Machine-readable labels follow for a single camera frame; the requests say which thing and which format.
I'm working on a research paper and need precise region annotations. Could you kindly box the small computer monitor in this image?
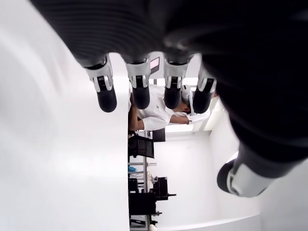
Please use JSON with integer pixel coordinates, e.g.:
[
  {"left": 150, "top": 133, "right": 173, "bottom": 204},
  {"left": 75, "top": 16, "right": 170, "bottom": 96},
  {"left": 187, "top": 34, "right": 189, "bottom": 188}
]
[{"left": 149, "top": 56, "right": 161, "bottom": 73}]

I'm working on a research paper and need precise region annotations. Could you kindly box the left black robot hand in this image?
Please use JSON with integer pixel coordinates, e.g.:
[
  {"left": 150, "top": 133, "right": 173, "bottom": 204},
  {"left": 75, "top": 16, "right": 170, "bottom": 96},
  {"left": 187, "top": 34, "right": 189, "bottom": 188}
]
[{"left": 30, "top": 0, "right": 308, "bottom": 198}]

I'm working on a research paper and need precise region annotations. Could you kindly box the metal frame rack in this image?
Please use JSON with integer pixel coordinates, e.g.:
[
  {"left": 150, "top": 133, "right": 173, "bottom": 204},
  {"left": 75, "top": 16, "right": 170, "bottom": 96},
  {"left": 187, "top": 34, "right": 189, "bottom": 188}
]
[{"left": 127, "top": 158, "right": 157, "bottom": 231}]

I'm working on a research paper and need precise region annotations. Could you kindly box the black folding chair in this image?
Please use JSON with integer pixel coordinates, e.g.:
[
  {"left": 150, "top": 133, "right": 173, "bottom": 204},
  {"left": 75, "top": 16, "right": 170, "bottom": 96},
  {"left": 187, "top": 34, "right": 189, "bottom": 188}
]
[{"left": 128, "top": 131, "right": 155, "bottom": 159}]

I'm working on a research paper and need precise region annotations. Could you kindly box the black equipment cart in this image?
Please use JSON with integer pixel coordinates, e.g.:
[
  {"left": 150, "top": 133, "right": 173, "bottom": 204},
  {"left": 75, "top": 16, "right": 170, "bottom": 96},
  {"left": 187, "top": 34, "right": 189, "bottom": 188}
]
[{"left": 128, "top": 177, "right": 177, "bottom": 217}]

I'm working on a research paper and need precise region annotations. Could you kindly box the white VR headset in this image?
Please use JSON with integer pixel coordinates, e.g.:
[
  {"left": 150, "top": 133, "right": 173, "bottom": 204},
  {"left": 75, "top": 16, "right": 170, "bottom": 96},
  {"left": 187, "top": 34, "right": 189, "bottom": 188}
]
[{"left": 181, "top": 85, "right": 196, "bottom": 115}]

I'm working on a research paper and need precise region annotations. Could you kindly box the person in white shirt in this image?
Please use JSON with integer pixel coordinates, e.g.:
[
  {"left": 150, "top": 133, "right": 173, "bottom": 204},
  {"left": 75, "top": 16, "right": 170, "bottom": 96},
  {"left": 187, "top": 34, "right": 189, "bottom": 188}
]
[{"left": 128, "top": 83, "right": 218, "bottom": 132}]

